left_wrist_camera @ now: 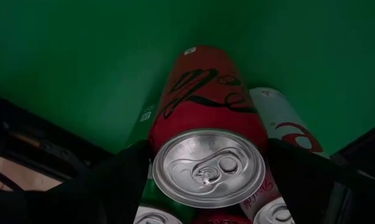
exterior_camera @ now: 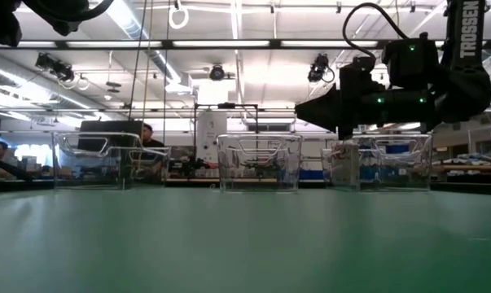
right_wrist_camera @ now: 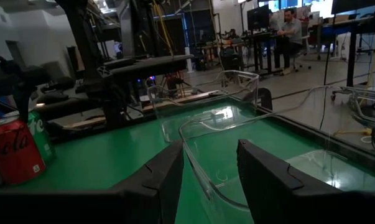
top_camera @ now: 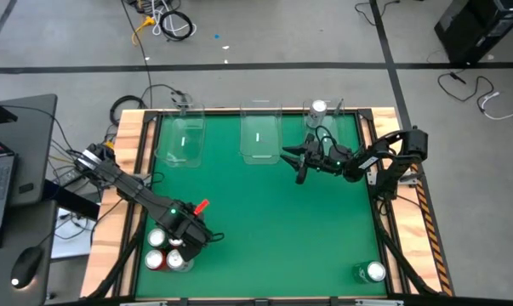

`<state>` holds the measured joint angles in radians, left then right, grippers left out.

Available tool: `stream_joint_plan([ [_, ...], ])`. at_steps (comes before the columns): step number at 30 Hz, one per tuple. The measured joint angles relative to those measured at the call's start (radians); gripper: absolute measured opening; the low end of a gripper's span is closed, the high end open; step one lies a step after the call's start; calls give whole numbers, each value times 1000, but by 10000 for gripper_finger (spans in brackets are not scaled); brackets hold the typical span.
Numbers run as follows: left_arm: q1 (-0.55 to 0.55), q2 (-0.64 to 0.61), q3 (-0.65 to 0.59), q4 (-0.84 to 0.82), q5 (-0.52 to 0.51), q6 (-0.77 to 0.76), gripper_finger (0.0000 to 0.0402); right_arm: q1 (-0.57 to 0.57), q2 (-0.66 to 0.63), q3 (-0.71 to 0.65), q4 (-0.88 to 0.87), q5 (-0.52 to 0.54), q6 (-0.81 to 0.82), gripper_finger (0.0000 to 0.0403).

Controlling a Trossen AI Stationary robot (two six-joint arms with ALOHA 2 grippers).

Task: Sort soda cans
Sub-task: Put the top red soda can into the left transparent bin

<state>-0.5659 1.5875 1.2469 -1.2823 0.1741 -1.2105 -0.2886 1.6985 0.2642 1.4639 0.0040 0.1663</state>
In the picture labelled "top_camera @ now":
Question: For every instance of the black computer mouse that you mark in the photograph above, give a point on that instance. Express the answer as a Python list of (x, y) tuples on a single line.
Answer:
[(26, 268)]

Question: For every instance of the silver Diet Coke can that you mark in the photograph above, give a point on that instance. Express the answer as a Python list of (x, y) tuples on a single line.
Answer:
[(176, 260), (317, 111)]

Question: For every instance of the grey metal rod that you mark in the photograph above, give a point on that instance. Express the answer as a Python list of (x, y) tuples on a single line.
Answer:
[(339, 106)]

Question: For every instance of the clear plastic bin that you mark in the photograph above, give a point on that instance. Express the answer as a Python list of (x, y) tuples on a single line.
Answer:
[(171, 149), (332, 121), (260, 144)]

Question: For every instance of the yellow black hazard tape strip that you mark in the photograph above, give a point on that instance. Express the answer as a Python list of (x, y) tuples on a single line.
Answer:
[(432, 238)]

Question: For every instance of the red left wrist camera mount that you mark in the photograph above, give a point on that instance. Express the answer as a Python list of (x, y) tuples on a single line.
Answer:
[(201, 207)]

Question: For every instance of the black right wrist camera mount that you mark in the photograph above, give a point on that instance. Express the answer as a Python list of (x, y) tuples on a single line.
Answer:
[(301, 175)]

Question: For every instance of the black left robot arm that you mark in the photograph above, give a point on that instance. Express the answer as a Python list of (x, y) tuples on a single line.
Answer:
[(128, 187)]

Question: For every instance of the black support bar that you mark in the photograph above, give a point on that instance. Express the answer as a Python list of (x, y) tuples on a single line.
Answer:
[(69, 200)]

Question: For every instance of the white paper sheet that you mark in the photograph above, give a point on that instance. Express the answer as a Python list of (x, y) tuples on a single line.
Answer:
[(75, 242)]

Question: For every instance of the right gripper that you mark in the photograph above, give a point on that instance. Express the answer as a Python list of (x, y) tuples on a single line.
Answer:
[(320, 159)]

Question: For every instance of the green table mat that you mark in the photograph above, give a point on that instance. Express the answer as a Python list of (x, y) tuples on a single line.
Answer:
[(260, 272)]

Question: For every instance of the small black rectangular device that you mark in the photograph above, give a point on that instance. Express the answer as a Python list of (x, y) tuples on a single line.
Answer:
[(26, 188)]

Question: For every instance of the black computer tower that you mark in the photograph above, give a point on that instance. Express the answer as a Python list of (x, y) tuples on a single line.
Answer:
[(481, 30)]

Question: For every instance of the grey metal clamp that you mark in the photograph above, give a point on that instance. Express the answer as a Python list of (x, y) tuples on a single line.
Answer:
[(182, 103)]

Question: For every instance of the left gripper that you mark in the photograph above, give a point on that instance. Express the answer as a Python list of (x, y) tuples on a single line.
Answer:
[(193, 233)]

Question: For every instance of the black table-level camera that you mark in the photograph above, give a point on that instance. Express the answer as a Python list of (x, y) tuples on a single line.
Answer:
[(261, 302)]

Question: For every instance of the grey rounded side table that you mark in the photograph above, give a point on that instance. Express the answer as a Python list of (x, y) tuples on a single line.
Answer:
[(35, 140)]

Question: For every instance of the grey metal bracket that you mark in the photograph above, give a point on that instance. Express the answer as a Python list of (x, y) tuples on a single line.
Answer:
[(379, 302), (143, 303)]

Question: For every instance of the green Sprite can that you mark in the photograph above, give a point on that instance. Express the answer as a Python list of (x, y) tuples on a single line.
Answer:
[(157, 237), (373, 272)]

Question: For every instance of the black power adapter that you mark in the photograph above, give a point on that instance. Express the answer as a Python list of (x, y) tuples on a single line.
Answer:
[(72, 176)]

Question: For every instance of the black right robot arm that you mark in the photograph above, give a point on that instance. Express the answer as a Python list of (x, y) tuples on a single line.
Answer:
[(402, 146)]

